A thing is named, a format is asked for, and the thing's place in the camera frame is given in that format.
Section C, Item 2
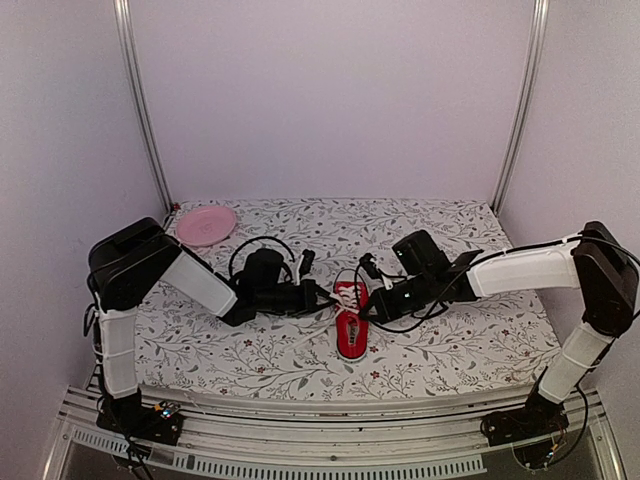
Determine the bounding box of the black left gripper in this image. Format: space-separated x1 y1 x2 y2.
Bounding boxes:
256 279 338 317

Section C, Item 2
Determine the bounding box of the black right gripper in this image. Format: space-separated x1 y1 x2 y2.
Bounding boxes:
359 271 436 324

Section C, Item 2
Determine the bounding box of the red canvas sneaker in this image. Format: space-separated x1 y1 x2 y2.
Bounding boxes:
292 269 372 362

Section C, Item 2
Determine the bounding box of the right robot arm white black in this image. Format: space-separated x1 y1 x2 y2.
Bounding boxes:
359 221 639 436

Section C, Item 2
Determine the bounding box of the floral patterned table mat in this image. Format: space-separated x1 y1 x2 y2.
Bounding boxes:
104 199 559 401

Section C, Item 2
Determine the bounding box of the pink plastic plate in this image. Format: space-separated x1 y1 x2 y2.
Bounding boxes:
176 206 237 247

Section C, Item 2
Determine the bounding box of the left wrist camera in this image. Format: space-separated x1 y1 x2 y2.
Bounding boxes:
293 249 315 286

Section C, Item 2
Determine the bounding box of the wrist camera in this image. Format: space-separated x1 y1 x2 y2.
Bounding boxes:
293 249 315 286
359 253 393 290

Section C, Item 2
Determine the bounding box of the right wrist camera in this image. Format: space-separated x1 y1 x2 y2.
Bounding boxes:
359 253 393 290

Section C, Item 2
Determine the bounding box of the left camera black cable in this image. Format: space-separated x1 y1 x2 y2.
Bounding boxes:
227 235 296 281

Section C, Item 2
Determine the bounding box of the front aluminium rail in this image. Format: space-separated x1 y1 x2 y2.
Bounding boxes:
43 385 629 479

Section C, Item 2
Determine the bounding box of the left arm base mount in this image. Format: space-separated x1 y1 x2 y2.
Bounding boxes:
96 399 184 446

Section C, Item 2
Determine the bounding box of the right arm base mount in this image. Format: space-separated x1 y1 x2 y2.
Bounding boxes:
480 400 569 470

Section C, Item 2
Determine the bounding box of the right aluminium frame post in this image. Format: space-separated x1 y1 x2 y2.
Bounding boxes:
491 0 550 216

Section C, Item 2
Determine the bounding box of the aluminium frame post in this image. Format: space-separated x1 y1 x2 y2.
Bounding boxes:
491 0 550 216
113 0 174 214

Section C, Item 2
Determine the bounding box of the left aluminium frame post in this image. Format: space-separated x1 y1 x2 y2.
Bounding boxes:
113 0 174 214

